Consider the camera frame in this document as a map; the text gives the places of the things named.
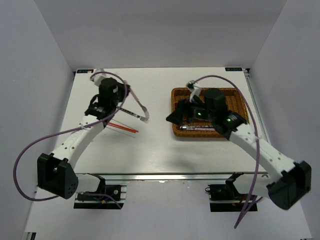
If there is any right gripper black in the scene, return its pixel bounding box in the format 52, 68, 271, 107
165, 94, 215, 127

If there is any fork with black handle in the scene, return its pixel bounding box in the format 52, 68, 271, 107
117, 106, 149, 123

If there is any fork with pink handle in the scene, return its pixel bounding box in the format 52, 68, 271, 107
129, 86, 150, 123

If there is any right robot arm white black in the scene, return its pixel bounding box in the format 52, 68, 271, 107
166, 88, 312, 210

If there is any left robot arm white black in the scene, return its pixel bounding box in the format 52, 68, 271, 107
37, 77, 131, 200

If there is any orange chopstick upper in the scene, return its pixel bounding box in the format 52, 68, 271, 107
108, 122, 140, 133

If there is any orange chopstick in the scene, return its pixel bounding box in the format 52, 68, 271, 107
107, 123, 138, 134
108, 122, 140, 133

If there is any orange chopstick lower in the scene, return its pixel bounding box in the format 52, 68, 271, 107
107, 123, 138, 134

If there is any blue label left corner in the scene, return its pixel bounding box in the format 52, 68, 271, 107
76, 69, 94, 74

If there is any white chopstick lower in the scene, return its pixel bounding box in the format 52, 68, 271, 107
105, 126, 136, 139

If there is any woven wicker cutlery tray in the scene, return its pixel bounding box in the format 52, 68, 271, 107
171, 87, 250, 138

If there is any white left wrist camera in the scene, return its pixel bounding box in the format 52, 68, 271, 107
90, 75, 106, 87

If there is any aluminium rail front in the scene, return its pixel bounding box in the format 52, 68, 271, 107
74, 172, 268, 182

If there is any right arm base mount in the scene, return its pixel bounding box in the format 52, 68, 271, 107
205, 184, 247, 213

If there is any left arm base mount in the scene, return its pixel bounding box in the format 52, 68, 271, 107
73, 182, 127, 210

